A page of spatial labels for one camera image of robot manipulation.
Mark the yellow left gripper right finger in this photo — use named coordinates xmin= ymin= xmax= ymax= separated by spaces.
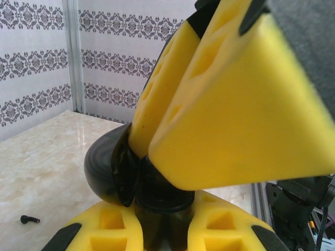
xmin=187 ymin=190 xmax=291 ymax=251

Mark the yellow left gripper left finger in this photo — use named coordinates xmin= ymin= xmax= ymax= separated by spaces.
xmin=39 ymin=200 xmax=144 ymax=251

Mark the black wireless earbud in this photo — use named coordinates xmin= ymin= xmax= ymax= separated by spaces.
xmin=20 ymin=214 xmax=41 ymax=225

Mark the aluminium side rail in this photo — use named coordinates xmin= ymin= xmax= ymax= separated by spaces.
xmin=250 ymin=181 xmax=274 ymax=231

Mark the aluminium frame post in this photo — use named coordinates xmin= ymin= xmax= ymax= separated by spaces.
xmin=62 ymin=0 xmax=87 ymax=113

